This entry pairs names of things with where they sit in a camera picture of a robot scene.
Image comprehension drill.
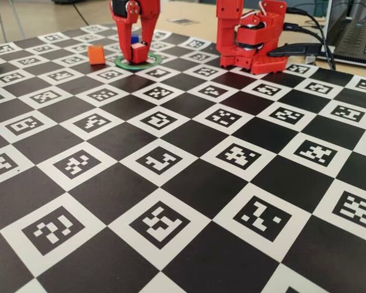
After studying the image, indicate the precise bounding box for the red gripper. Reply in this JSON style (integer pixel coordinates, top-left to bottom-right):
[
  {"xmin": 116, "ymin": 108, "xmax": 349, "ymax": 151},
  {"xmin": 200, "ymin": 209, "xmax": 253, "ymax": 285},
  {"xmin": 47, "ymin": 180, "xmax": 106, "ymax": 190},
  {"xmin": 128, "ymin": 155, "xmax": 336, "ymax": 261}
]
[{"xmin": 109, "ymin": 0, "xmax": 161, "ymax": 64}]

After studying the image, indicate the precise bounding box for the red cube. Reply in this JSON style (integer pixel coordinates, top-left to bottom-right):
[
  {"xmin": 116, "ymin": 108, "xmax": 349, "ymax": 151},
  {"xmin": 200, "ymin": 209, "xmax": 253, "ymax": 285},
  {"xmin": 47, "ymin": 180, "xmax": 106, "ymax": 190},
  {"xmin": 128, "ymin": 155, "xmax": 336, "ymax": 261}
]
[{"xmin": 131, "ymin": 42, "xmax": 148, "ymax": 64}]

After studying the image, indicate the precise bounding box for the orange cube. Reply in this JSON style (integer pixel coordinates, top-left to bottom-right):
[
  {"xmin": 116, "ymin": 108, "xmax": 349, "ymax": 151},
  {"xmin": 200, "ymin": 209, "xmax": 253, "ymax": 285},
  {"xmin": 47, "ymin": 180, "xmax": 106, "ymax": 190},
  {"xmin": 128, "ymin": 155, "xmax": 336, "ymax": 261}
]
[{"xmin": 87, "ymin": 44, "xmax": 106, "ymax": 66}]

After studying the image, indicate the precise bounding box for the black plastic clamp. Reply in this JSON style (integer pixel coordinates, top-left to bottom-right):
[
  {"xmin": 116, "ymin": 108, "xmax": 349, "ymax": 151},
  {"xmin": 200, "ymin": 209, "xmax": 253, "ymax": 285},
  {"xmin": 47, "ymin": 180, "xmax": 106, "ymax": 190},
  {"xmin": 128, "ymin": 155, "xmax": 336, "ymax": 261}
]
[{"xmin": 267, "ymin": 42, "xmax": 323, "ymax": 59}]

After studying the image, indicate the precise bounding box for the black white marker board mat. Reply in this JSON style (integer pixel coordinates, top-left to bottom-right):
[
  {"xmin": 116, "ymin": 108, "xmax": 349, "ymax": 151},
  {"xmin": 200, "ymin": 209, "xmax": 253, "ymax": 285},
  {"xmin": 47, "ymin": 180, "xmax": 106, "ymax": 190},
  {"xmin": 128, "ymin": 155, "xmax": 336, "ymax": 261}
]
[{"xmin": 0, "ymin": 24, "xmax": 366, "ymax": 293}]

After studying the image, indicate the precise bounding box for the dark laptop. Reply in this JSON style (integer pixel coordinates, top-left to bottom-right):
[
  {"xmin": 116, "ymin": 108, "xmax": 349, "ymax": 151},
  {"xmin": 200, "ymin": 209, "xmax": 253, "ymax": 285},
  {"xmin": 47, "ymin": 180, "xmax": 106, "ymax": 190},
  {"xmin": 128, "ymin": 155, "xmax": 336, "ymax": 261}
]
[{"xmin": 325, "ymin": 0, "xmax": 366, "ymax": 70}]

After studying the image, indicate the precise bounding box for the green plastic ring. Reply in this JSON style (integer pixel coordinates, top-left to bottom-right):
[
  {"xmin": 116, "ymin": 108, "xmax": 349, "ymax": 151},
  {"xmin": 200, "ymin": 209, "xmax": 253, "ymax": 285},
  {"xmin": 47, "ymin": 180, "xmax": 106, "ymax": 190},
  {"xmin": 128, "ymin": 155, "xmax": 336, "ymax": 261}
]
[{"xmin": 114, "ymin": 51, "xmax": 165, "ymax": 71}]

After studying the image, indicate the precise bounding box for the black cable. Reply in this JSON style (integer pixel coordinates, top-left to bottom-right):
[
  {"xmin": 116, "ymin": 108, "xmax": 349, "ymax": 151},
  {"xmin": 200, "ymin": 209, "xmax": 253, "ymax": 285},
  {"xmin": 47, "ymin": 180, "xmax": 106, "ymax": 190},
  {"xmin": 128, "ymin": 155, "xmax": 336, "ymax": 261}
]
[
  {"xmin": 285, "ymin": 6, "xmax": 337, "ymax": 71},
  {"xmin": 282, "ymin": 23, "xmax": 335, "ymax": 67}
]

